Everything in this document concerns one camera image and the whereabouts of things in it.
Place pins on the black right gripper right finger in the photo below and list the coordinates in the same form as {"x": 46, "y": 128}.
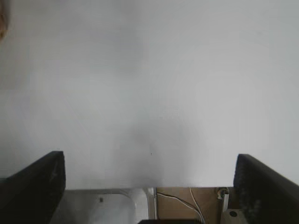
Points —
{"x": 268, "y": 196}

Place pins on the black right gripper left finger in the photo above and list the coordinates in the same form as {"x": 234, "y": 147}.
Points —
{"x": 32, "y": 193}

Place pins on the tan woven wicker basket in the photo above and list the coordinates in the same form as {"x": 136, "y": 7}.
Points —
{"x": 2, "y": 21}

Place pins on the beige box with round hole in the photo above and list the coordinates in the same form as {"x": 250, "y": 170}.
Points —
{"x": 232, "y": 215}

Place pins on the white flat strip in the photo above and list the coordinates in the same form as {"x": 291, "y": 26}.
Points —
{"x": 225, "y": 201}

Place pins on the white rounded plastic housing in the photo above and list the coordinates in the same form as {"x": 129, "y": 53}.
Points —
{"x": 105, "y": 207}

